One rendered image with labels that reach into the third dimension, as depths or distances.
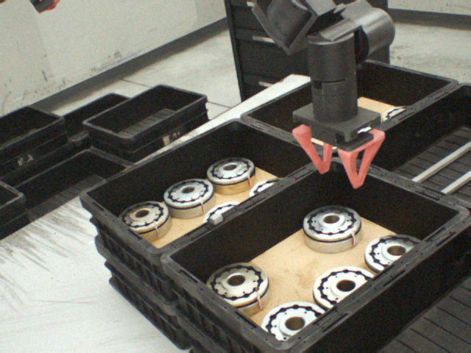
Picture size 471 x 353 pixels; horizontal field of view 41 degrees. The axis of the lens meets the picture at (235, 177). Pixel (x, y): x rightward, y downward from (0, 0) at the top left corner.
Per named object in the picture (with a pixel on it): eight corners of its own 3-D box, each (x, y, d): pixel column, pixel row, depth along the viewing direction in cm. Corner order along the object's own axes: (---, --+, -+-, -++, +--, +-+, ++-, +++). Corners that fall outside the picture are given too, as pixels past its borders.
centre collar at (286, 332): (295, 343, 88) (294, 340, 88) (271, 326, 92) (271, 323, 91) (319, 324, 90) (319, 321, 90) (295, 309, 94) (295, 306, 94)
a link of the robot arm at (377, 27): (260, 26, 82) (289, -19, 75) (316, 1, 88) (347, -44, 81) (318, 97, 80) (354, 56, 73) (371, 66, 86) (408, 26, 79)
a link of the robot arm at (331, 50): (295, 31, 76) (333, 37, 72) (330, 15, 80) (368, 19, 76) (301, 84, 79) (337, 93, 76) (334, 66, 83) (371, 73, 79)
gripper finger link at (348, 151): (348, 165, 89) (344, 104, 85) (388, 181, 84) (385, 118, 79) (313, 184, 86) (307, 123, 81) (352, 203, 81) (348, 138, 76)
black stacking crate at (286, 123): (338, 207, 124) (333, 157, 119) (245, 162, 146) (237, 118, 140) (460, 129, 143) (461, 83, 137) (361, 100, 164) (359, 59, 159)
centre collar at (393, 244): (399, 267, 98) (399, 263, 98) (374, 254, 102) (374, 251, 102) (419, 251, 101) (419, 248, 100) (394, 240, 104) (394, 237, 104)
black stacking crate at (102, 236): (171, 312, 105) (156, 258, 100) (93, 243, 127) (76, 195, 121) (337, 207, 124) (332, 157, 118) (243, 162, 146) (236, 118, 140)
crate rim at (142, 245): (158, 268, 100) (155, 257, 99) (78, 204, 122) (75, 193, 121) (334, 165, 119) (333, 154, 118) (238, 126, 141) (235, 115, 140)
